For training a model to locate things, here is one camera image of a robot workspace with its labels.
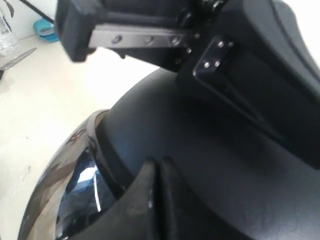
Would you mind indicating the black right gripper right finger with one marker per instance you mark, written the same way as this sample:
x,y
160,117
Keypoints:
x,y
221,73

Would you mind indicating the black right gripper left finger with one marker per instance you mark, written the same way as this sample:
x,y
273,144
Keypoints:
x,y
75,21

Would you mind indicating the clear plastic bottle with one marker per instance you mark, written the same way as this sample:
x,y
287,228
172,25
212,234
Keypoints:
x,y
9,44

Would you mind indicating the black helmet with tinted visor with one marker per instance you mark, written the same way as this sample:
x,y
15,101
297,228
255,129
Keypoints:
x,y
159,165

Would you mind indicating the metal scissors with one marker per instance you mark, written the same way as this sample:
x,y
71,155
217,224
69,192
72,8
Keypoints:
x,y
15,61

